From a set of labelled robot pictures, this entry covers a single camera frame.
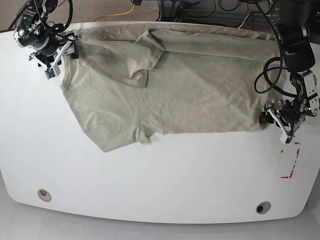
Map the white cable on floor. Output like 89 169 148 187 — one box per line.
236 12 266 30

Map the table cable grommet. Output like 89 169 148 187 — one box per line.
256 201 271 215
37 189 52 203

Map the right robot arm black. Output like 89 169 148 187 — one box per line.
14 0 81 70

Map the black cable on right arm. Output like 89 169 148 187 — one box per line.
37 0 75 41

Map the beige grey t-shirt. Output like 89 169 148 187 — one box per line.
60 23 279 152

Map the red tape rectangle marking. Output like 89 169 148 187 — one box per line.
277 141 301 179

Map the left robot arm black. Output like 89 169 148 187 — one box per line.
258 0 320 144

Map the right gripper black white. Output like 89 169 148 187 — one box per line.
28 33 82 69

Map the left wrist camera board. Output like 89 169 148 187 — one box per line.
280 132 294 145

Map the left table cable grommet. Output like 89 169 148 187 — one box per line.
37 189 52 203

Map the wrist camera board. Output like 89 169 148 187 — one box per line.
280 132 294 145
44 65 61 80

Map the right table cable grommet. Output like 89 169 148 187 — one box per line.
256 201 271 215

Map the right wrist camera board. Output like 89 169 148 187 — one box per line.
44 65 61 80

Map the yellow cable on floor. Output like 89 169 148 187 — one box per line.
93 2 137 22

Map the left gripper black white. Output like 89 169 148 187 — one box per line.
258 101 306 137

